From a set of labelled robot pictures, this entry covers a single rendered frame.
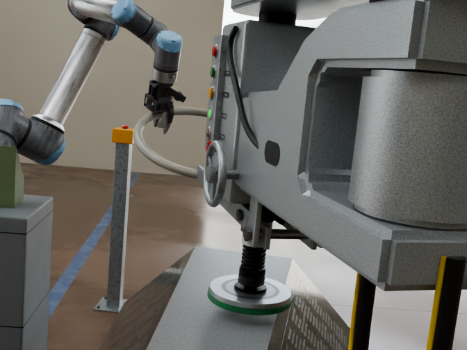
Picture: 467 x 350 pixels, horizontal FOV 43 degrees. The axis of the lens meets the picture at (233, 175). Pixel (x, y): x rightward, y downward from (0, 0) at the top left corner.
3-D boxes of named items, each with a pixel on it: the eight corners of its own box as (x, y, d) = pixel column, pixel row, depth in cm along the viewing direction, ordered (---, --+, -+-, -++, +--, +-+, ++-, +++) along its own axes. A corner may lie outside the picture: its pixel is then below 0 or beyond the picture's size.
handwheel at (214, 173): (257, 215, 129) (264, 147, 126) (213, 214, 126) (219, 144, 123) (238, 200, 143) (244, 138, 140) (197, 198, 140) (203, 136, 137)
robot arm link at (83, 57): (6, 148, 252) (86, 0, 264) (42, 166, 263) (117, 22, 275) (19, 153, 241) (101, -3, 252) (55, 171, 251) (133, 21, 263)
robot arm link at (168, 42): (178, 30, 212) (187, 40, 204) (174, 62, 218) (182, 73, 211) (153, 28, 208) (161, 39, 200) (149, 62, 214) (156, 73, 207)
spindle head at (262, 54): (344, 236, 128) (370, 26, 121) (247, 235, 122) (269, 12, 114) (285, 199, 162) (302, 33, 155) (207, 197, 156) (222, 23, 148)
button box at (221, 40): (222, 151, 147) (232, 35, 143) (211, 151, 146) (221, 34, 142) (214, 147, 155) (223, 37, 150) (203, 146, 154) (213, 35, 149)
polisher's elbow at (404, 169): (405, 196, 98) (422, 77, 95) (513, 226, 82) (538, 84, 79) (319, 201, 87) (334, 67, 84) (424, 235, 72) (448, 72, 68)
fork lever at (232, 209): (331, 250, 131) (334, 228, 130) (248, 249, 125) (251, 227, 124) (242, 181, 195) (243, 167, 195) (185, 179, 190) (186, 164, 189)
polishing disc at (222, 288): (293, 312, 142) (294, 307, 142) (206, 304, 143) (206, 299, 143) (288, 282, 163) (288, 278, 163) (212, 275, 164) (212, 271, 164)
